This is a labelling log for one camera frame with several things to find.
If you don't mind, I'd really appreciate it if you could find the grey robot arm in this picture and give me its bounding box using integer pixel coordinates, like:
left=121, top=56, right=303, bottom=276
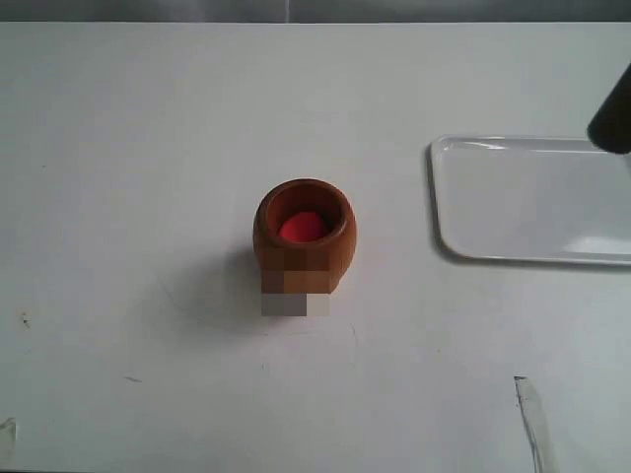
left=587, top=66, right=631, bottom=155

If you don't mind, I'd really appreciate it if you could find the wooden mortar cup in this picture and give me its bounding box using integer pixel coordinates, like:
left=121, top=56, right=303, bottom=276
left=252, top=178, right=357, bottom=317

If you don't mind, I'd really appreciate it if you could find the red ball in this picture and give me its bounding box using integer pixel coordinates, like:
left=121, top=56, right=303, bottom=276
left=279, top=211, right=329, bottom=243

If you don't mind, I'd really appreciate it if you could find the white rectangular tray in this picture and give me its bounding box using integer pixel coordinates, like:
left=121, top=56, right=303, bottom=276
left=428, top=136, right=630, bottom=267

